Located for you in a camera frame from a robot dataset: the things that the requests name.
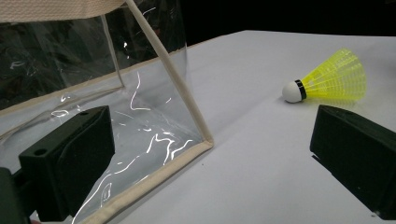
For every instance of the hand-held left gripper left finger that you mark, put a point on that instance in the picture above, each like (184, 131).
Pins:
(62, 165)

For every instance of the transparent bag with beige trim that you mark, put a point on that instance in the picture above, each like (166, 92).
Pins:
(149, 102)

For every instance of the yellow shuttlecock with white head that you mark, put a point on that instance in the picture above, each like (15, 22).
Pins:
(336, 81)

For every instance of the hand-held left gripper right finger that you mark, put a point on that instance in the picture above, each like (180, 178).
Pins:
(358, 155)

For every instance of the white table sheet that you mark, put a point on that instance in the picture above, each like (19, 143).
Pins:
(255, 161)

